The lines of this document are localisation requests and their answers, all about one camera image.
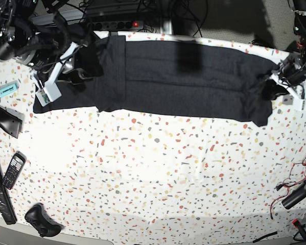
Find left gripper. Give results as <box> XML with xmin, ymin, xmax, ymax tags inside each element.
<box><xmin>270</xmin><ymin>56</ymin><xmax>306</xmax><ymax>111</ymax></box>

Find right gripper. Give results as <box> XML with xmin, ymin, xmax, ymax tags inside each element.
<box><xmin>14</xmin><ymin>35</ymin><xmax>79</xmax><ymax>107</ymax></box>

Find black T-shirt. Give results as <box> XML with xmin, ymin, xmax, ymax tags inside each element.
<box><xmin>33</xmin><ymin>36</ymin><xmax>276</xmax><ymax>126</ymax></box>

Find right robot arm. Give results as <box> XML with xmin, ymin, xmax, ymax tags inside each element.
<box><xmin>0</xmin><ymin>1</ymin><xmax>79</xmax><ymax>106</ymax></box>

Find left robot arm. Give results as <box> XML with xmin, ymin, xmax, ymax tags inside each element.
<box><xmin>270</xmin><ymin>1</ymin><xmax>306</xmax><ymax>111</ymax></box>

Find light blue highlighter marker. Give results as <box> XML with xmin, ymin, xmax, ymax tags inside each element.
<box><xmin>0</xmin><ymin>81</ymin><xmax>19</xmax><ymax>98</ymax></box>

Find black remote control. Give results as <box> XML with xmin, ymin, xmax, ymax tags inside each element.
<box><xmin>3</xmin><ymin>151</ymin><xmax>26</xmax><ymax>190</ymax></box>

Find black cylindrical tool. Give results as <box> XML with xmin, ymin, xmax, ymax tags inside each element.
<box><xmin>282</xmin><ymin>180</ymin><xmax>306</xmax><ymax>210</ymax></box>

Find red black clamp right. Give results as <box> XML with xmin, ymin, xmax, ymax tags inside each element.
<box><xmin>292</xmin><ymin>219</ymin><xmax>306</xmax><ymax>242</ymax></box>

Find black game controller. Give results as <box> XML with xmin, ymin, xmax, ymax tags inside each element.
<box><xmin>25</xmin><ymin>204</ymin><xmax>62</xmax><ymax>237</ymax></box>

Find thin black stick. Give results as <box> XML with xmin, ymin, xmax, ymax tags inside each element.
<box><xmin>252</xmin><ymin>231</ymin><xmax>278</xmax><ymax>243</ymax></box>

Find black handheld device with handle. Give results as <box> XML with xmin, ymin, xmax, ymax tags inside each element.
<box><xmin>0</xmin><ymin>106</ymin><xmax>25</xmax><ymax>138</ymax></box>

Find power strip with red switch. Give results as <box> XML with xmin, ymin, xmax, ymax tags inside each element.
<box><xmin>93</xmin><ymin>20</ymin><xmax>144</xmax><ymax>32</ymax></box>

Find red and black wires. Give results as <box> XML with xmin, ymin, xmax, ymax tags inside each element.
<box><xmin>270</xmin><ymin>153</ymin><xmax>306</xmax><ymax>220</ymax></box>

